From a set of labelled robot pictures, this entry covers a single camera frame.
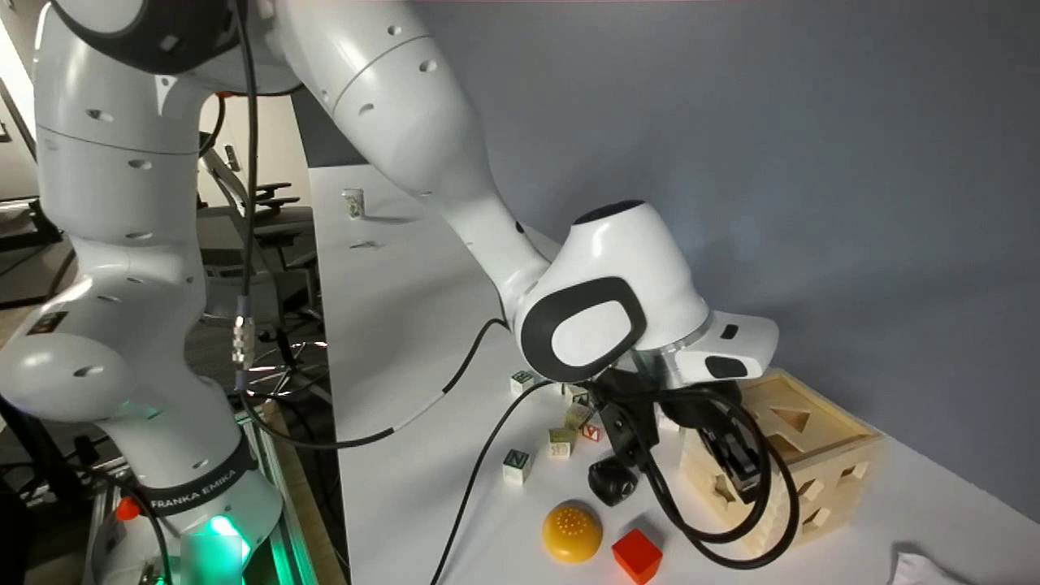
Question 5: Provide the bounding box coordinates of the yellow dome shape block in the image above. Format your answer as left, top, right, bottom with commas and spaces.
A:
539, 498, 609, 570

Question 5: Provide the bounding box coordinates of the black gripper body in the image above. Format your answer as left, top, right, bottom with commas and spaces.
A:
592, 365, 767, 435

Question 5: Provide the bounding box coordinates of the green edged alphabet block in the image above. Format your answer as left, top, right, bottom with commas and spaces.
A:
506, 367, 546, 399

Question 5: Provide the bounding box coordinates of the white paper sheet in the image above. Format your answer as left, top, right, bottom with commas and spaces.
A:
891, 547, 967, 585

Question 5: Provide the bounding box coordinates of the orange block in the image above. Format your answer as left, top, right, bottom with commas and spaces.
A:
609, 523, 665, 585

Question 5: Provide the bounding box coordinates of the wooden shape sorter box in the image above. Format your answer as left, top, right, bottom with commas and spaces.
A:
677, 367, 884, 547

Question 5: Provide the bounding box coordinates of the white wooden alphabet block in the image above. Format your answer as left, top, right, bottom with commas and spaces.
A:
500, 447, 535, 487

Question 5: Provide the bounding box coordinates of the black cable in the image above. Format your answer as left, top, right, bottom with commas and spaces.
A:
430, 371, 806, 585
227, 0, 514, 456

